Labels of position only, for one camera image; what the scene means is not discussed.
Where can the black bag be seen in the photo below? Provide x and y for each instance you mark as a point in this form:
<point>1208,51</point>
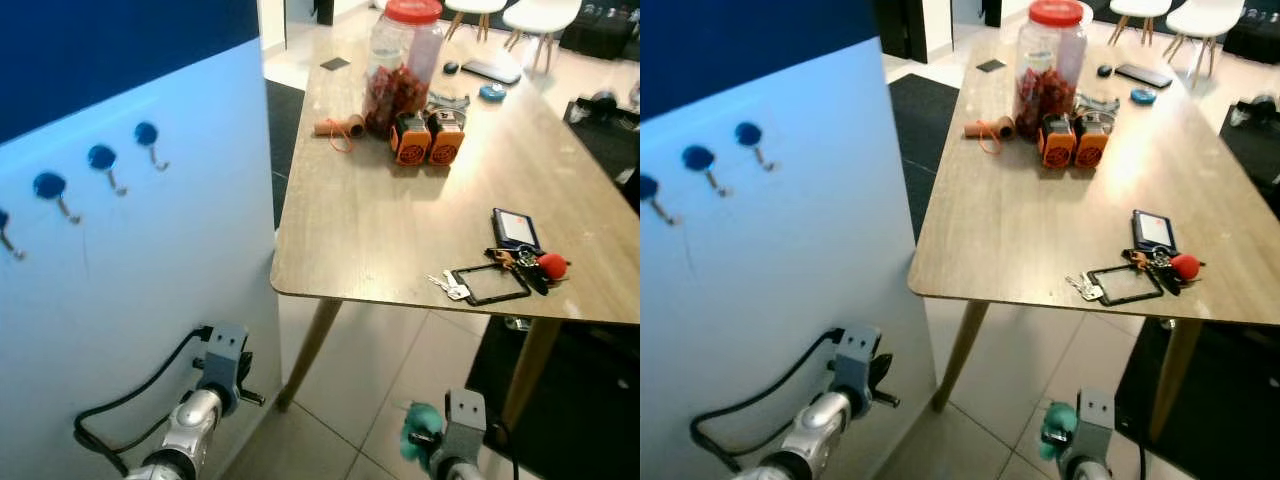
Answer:
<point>1255,135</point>
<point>605,130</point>

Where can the orange and black device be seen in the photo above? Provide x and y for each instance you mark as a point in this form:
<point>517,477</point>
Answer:
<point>1092,140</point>
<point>411,142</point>
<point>1057,144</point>
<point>447,138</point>

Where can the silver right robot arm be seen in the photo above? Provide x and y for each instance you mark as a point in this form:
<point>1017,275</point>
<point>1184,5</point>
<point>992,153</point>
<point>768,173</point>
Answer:
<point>458,470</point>
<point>1088,470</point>

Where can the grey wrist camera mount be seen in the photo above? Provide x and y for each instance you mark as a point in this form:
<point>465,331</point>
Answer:
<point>1096,420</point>
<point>855,367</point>
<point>222,365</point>
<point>466,420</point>

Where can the black floor mat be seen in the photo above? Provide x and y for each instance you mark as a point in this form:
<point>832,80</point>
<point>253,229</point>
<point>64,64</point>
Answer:
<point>1230,400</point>
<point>590,400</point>

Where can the brown cardboard roll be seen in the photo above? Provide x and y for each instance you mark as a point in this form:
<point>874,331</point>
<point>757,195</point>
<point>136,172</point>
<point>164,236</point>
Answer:
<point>988,128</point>
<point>340,127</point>

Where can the black sofa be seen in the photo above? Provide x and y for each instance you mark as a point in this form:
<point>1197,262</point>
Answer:
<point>1255,35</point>
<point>600,28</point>

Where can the clear plastic wrapper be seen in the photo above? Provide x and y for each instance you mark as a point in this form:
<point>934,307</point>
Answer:
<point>450,101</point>
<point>1098,103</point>

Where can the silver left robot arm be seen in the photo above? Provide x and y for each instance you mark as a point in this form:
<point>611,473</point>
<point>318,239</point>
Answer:
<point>815,430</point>
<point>188,430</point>

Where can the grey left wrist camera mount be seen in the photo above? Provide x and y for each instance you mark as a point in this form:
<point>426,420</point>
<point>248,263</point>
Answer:
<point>855,367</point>
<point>222,365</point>

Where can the small black square pad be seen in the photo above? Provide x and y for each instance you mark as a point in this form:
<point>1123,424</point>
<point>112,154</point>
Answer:
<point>335,63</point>
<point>991,65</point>

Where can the white chair with wooden legs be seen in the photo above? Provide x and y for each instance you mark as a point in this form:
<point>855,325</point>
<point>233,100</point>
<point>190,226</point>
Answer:
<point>474,5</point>
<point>542,14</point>
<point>1138,6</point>
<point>1203,17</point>

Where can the blue card holder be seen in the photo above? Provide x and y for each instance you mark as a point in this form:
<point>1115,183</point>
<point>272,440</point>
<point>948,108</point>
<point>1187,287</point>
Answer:
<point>1153,230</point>
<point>516,228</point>

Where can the black frame badge holder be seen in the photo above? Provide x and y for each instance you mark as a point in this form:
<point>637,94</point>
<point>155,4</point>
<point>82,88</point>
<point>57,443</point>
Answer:
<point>1108,285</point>
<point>472,284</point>

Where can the silver keys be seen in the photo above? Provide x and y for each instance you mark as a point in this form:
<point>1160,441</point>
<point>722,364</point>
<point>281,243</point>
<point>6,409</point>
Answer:
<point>449,287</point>
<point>1086,288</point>

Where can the white board with blue top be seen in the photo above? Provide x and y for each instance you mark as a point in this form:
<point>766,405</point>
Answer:
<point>130,300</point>
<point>780,290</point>

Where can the wooden table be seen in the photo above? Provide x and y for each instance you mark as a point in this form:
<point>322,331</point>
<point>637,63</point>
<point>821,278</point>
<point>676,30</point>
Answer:
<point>420,220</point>
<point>1040,225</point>

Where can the dark floor rug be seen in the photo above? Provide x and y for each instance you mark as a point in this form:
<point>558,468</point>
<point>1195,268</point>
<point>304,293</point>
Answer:
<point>283,140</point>
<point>920,140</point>

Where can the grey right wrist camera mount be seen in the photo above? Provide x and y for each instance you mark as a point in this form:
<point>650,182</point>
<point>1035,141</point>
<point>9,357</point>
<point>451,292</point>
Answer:
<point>466,420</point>
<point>1096,420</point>

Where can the blue wall hook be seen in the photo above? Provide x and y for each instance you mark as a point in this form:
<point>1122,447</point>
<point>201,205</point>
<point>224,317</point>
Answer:
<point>747,132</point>
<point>3,222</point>
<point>48,184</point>
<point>146,132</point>
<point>101,156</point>
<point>698,157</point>
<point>647,187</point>

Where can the key bunch with red ball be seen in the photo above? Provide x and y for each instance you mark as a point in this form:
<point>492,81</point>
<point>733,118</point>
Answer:
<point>1172,266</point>
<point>538,266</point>

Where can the clear jar with red lid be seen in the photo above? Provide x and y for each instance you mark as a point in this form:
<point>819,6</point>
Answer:
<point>402,70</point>
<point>1048,72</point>

